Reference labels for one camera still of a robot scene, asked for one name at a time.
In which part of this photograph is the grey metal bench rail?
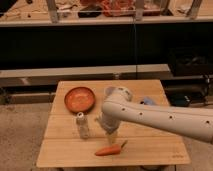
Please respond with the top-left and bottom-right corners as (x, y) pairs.
(0, 64), (170, 87)

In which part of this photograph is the wooden folding table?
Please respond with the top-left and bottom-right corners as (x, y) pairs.
(37, 80), (190, 168)

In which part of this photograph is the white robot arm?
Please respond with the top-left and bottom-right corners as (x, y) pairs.
(98, 87), (213, 144)

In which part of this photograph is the clear plastic bottle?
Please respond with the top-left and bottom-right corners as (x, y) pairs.
(76, 112), (89, 139)

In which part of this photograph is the orange round plate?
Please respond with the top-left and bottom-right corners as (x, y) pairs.
(64, 87), (96, 113)

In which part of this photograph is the orange carrot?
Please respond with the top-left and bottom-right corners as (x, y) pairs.
(95, 141), (127, 156)

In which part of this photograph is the hanging black cable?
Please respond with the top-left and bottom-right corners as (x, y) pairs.
(132, 14), (139, 80)

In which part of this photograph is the black and blue brush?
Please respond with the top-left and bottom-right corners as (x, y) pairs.
(140, 97), (156, 105)

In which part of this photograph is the translucent plastic cup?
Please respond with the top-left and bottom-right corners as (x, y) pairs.
(104, 86), (115, 97)

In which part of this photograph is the cluttered background shelf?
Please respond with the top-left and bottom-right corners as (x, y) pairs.
(0, 0), (213, 27)

